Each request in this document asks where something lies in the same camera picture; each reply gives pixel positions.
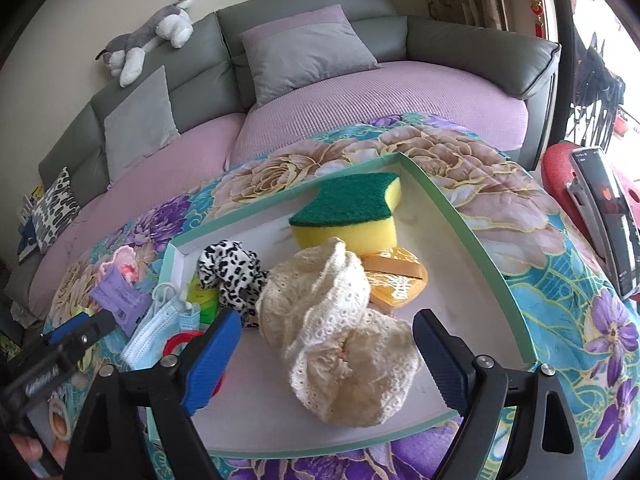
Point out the grey sofa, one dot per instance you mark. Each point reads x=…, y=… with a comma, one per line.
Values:
x=440, y=40

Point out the person's left hand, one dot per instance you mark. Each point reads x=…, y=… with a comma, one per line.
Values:
x=27, y=447

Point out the purple packet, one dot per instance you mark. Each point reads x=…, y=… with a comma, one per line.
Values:
x=117, y=295

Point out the small grey pillow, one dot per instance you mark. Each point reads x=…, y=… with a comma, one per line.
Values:
x=140, y=125

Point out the black drying rack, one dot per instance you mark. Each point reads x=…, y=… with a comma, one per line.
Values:
x=595, y=75

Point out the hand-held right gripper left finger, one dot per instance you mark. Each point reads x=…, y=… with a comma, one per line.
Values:
x=210, y=365

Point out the cream lace cloth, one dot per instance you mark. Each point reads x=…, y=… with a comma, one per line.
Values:
x=330, y=340

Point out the light green container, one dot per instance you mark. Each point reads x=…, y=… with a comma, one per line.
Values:
x=202, y=305

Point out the grey and purple pillow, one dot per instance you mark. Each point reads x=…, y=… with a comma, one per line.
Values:
x=310, y=55

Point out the grey husky plush toy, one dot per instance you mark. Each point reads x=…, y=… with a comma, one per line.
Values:
x=150, y=35

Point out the green-edged shallow cardboard box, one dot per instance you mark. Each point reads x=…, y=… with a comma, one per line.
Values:
x=260, y=410

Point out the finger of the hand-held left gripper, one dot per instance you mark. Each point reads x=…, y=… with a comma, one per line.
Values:
x=65, y=325
x=92, y=330

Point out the black and white patterned pillow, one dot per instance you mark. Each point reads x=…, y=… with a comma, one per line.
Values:
x=52, y=210

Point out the red stool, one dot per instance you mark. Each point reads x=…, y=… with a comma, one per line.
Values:
x=557, y=175

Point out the purple sofa cover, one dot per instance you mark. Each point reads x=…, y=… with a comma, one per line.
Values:
x=400, y=95

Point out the blue face mask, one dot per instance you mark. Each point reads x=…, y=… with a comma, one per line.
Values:
x=155, y=335

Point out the leopard print scrunchie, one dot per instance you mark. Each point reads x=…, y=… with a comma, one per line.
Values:
x=225, y=265

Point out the floral printed blanket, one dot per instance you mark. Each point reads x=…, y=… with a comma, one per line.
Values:
x=500, y=200

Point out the green and yellow sponge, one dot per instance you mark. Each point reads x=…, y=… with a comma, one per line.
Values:
x=345, y=200

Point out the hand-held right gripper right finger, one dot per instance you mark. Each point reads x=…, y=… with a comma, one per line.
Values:
x=445, y=365

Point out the red tape roll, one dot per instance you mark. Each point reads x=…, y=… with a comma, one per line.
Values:
x=172, y=344

